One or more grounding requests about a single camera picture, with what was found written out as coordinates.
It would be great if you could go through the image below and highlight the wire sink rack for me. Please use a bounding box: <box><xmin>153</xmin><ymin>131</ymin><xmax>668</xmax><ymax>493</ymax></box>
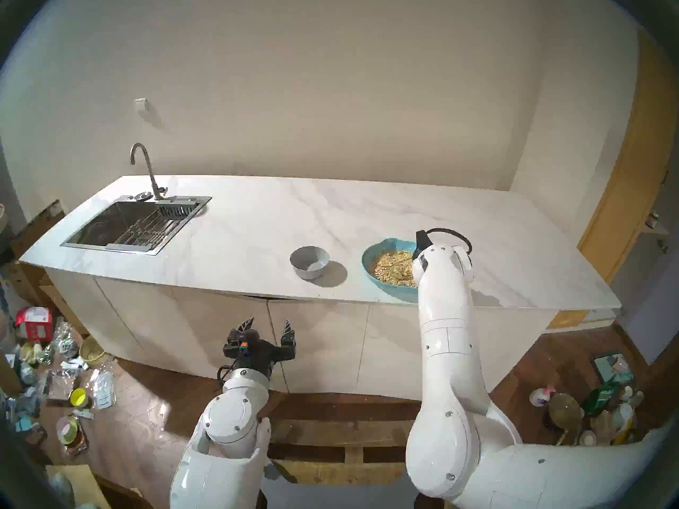
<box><xmin>106</xmin><ymin>215</ymin><xmax>184</xmax><ymax>249</ymax></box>

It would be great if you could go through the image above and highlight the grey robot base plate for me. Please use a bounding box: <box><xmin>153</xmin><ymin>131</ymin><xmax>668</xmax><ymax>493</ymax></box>
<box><xmin>260</xmin><ymin>460</ymin><xmax>420</xmax><ymax>509</ymax></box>

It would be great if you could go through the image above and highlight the white counter cabinet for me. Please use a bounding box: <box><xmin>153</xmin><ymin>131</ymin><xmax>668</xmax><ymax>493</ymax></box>
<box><xmin>45</xmin><ymin>269</ymin><xmax>558</xmax><ymax>401</ymax></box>

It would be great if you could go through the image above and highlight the yellow wooden door frame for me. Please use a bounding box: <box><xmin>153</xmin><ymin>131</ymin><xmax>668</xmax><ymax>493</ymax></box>
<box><xmin>546</xmin><ymin>28</ymin><xmax>679</xmax><ymax>329</ymax></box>

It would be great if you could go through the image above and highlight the pink green cup stack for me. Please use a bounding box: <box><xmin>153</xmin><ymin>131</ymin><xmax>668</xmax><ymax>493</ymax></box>
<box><xmin>56</xmin><ymin>415</ymin><xmax>80</xmax><ymax>445</ymax></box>

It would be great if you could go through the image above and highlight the brown cardboard box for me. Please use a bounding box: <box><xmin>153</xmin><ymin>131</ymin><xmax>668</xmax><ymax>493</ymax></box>
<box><xmin>11</xmin><ymin>199</ymin><xmax>65</xmax><ymax>257</ymax></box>

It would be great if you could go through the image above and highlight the wooden pallet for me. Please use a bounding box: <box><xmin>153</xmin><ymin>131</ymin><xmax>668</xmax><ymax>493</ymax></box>
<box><xmin>265</xmin><ymin>394</ymin><xmax>425</xmax><ymax>485</ymax></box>

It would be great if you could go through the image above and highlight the slotted steel sink tray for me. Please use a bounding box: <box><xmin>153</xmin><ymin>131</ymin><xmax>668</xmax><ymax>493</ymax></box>
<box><xmin>156</xmin><ymin>202</ymin><xmax>198</xmax><ymax>219</ymax></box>

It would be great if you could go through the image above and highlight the red white box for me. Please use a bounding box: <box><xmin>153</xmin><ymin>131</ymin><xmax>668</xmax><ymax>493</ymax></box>
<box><xmin>15</xmin><ymin>306</ymin><xmax>54</xmax><ymax>343</ymax></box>

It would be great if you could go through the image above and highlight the olive green bowl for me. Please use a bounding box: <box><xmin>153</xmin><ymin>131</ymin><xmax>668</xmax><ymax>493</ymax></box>
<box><xmin>548</xmin><ymin>393</ymin><xmax>584</xmax><ymax>432</ymax></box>

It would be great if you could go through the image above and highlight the small grey bowl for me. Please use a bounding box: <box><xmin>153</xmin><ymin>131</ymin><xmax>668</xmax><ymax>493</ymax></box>
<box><xmin>290</xmin><ymin>246</ymin><xmax>330</xmax><ymax>280</ymax></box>

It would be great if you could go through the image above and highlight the stainless steel sink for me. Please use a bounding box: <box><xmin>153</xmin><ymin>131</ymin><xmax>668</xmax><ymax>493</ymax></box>
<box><xmin>60</xmin><ymin>195</ymin><xmax>212</xmax><ymax>256</ymax></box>

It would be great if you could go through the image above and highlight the white plastic bottle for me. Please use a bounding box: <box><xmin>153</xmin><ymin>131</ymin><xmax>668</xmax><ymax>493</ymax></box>
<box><xmin>610</xmin><ymin>402</ymin><xmax>635</xmax><ymax>434</ymax></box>

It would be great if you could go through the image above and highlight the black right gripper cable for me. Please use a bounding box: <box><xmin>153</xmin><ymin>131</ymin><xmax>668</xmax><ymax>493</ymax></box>
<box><xmin>426</xmin><ymin>227</ymin><xmax>473</xmax><ymax>256</ymax></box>

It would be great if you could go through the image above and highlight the blue scalloped bowl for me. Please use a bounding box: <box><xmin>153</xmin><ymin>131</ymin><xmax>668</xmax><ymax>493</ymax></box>
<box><xmin>362</xmin><ymin>238</ymin><xmax>425</xmax><ymax>304</ymax></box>

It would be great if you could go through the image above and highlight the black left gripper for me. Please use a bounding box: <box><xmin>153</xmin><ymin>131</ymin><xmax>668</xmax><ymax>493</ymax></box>
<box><xmin>228</xmin><ymin>317</ymin><xmax>297</xmax><ymax>381</ymax></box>

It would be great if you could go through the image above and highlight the dark framed picture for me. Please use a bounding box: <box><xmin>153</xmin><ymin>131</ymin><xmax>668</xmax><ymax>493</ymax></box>
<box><xmin>590</xmin><ymin>352</ymin><xmax>635</xmax><ymax>385</ymax></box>

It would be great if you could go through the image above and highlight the curved steel faucet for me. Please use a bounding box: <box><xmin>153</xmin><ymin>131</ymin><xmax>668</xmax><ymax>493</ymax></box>
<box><xmin>130</xmin><ymin>143</ymin><xmax>168</xmax><ymax>201</ymax></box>

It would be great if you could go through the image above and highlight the clear labelled plastic bag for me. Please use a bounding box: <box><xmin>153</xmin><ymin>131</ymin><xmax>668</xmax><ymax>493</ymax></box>
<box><xmin>89</xmin><ymin>369</ymin><xmax>117</xmax><ymax>411</ymax></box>

